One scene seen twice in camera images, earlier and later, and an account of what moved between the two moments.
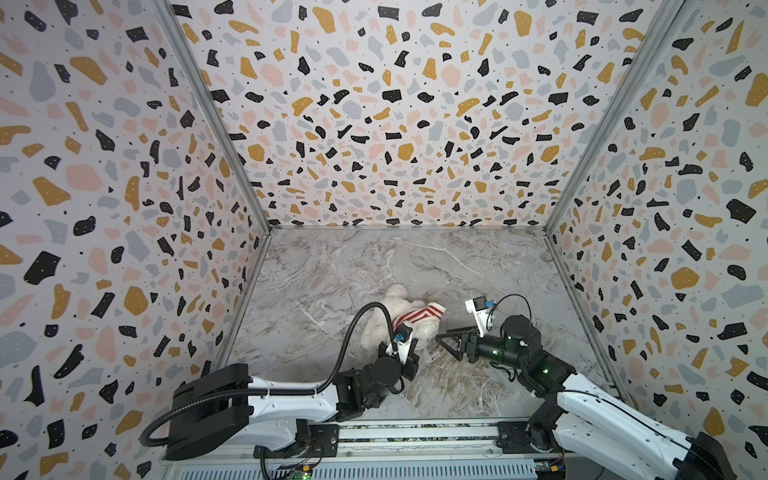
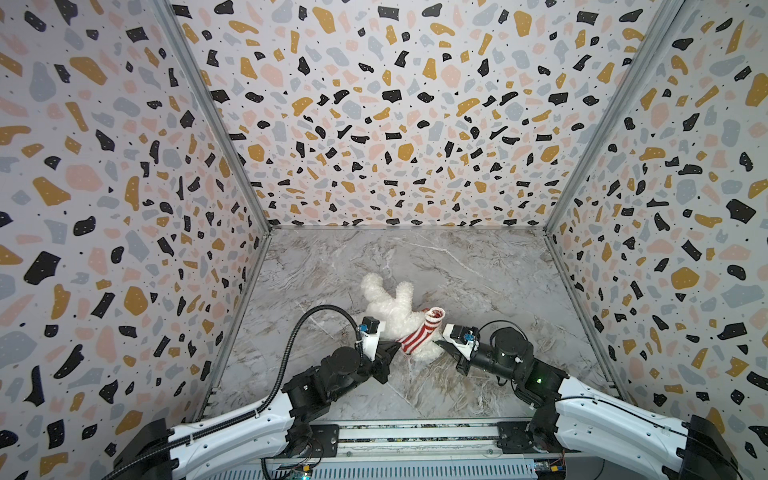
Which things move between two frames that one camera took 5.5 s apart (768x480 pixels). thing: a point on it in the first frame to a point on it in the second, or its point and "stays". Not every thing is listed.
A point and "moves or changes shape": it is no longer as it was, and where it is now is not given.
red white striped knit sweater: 432,310 to 433,320
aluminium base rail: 419,438 stays
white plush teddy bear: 377,332 moves or changes shape
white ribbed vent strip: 362,471 stays
